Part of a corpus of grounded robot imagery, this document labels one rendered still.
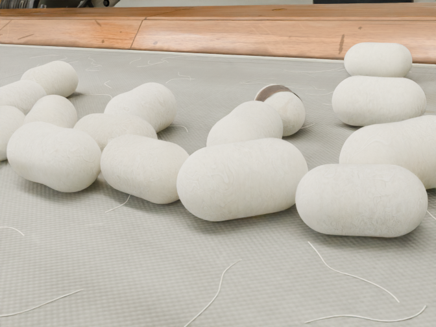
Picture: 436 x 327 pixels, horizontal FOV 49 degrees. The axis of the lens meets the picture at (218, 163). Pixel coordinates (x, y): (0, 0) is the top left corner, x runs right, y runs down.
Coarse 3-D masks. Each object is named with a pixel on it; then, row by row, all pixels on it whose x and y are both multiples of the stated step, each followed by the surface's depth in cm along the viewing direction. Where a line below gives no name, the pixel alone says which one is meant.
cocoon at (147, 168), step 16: (112, 144) 15; (128, 144) 14; (144, 144) 14; (160, 144) 14; (112, 160) 14; (128, 160) 14; (144, 160) 14; (160, 160) 14; (176, 160) 14; (112, 176) 14; (128, 176) 14; (144, 176) 14; (160, 176) 13; (176, 176) 14; (128, 192) 15; (144, 192) 14; (160, 192) 14; (176, 192) 14
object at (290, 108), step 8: (256, 96) 20; (272, 96) 19; (280, 96) 18; (288, 96) 18; (296, 96) 19; (272, 104) 18; (280, 104) 18; (288, 104) 18; (296, 104) 18; (280, 112) 18; (288, 112) 18; (296, 112) 18; (304, 112) 19; (288, 120) 18; (296, 120) 18; (304, 120) 19; (288, 128) 18; (296, 128) 19
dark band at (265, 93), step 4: (276, 84) 20; (264, 88) 20; (268, 88) 20; (272, 88) 19; (276, 88) 19; (280, 88) 19; (284, 88) 19; (288, 88) 20; (260, 92) 20; (264, 92) 19; (268, 92) 19; (272, 92) 19; (260, 96) 19; (264, 96) 19; (268, 96) 19; (256, 100) 20; (260, 100) 19; (264, 100) 19
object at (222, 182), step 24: (240, 144) 13; (264, 144) 13; (288, 144) 13; (192, 168) 12; (216, 168) 12; (240, 168) 12; (264, 168) 12; (288, 168) 12; (192, 192) 12; (216, 192) 12; (240, 192) 12; (264, 192) 12; (288, 192) 13; (216, 216) 13; (240, 216) 13
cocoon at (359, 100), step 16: (352, 80) 19; (368, 80) 19; (384, 80) 18; (400, 80) 18; (336, 96) 19; (352, 96) 19; (368, 96) 18; (384, 96) 18; (400, 96) 18; (416, 96) 18; (336, 112) 19; (352, 112) 19; (368, 112) 18; (384, 112) 18; (400, 112) 18; (416, 112) 18
